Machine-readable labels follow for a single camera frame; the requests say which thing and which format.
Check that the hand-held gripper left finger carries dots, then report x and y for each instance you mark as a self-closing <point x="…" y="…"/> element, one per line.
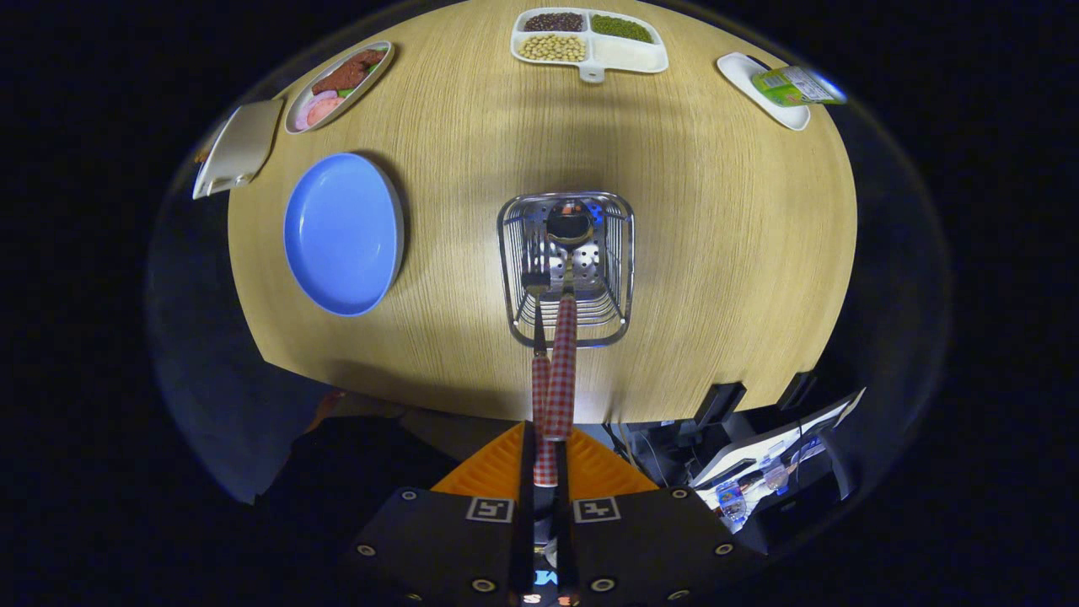
<point x="472" y="548"/>

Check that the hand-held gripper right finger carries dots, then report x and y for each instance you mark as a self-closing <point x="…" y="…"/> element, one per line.
<point x="624" y="548"/>

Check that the clear plastic water bottle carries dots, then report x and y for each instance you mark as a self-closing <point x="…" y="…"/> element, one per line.
<point x="732" y="503"/>

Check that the white flat panel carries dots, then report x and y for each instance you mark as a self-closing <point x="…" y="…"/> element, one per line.
<point x="759" y="443"/>

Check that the black monitor stand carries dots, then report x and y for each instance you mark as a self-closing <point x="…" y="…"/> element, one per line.
<point x="721" y="405"/>

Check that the blue round plate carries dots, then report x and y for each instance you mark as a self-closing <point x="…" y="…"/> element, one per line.
<point x="341" y="236"/>

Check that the white toaster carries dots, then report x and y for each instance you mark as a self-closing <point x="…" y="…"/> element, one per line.
<point x="244" y="143"/>

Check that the pale pink ham slice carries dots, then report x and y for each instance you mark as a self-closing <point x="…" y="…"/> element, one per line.
<point x="302" y="115"/>

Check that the salmon pink ham slice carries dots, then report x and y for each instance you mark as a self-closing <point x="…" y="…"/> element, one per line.
<point x="324" y="107"/>

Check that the white oval food plate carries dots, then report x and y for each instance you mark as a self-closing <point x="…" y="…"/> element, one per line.
<point x="295" y="118"/>

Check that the green lettuce leaf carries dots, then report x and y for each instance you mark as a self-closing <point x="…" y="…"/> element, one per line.
<point x="346" y="91"/>

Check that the small white dish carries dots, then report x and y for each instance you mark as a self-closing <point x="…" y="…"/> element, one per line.
<point x="746" y="80"/>

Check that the brown meat cutlet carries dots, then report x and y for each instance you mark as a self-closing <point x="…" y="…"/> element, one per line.
<point x="341" y="76"/>

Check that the green label bottle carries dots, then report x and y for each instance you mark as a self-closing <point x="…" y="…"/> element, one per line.
<point x="792" y="86"/>

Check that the white divided tray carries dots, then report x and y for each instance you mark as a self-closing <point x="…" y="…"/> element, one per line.
<point x="628" y="55"/>

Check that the pile of yellow soybeans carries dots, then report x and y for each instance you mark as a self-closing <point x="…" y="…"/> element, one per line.
<point x="552" y="47"/>

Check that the pile of green beans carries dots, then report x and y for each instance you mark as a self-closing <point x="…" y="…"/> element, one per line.
<point x="621" y="28"/>

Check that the pile of dark red beans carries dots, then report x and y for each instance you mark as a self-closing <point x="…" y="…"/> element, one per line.
<point x="554" y="21"/>

